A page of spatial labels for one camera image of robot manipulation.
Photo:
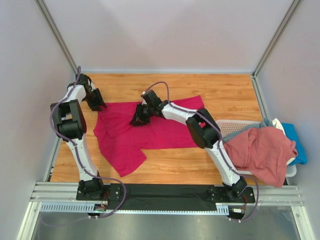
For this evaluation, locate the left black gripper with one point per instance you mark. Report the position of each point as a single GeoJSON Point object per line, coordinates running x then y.
{"type": "Point", "coordinates": [99, 101]}

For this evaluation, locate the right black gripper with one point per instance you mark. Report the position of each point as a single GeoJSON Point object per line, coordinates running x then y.
{"type": "Point", "coordinates": [138, 119]}

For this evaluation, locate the magenta t shirt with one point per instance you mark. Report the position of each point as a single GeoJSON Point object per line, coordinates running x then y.
{"type": "Point", "coordinates": [122, 144]}

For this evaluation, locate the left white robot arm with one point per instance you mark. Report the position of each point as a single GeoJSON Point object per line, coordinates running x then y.
{"type": "Point", "coordinates": [68, 122]}

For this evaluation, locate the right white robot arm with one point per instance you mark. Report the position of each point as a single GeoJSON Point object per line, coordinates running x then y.
{"type": "Point", "coordinates": [204, 132]}

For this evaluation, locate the white laundry basket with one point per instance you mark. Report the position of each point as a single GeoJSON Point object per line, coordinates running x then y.
{"type": "Point", "coordinates": [228, 126]}

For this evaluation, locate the black base mat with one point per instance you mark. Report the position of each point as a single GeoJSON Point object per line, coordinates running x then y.
{"type": "Point", "coordinates": [177, 197]}

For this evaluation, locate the dusty pink t shirt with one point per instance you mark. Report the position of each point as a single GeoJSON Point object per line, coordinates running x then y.
{"type": "Point", "coordinates": [264, 152]}

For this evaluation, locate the cream white t shirt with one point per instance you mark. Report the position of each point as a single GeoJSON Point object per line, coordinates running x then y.
{"type": "Point", "coordinates": [277, 124]}

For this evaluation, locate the aluminium frame rail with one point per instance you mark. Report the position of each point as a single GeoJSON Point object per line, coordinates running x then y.
{"type": "Point", "coordinates": [288, 195]}

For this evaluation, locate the white slotted cable duct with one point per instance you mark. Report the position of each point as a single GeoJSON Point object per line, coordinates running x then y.
{"type": "Point", "coordinates": [91, 208]}

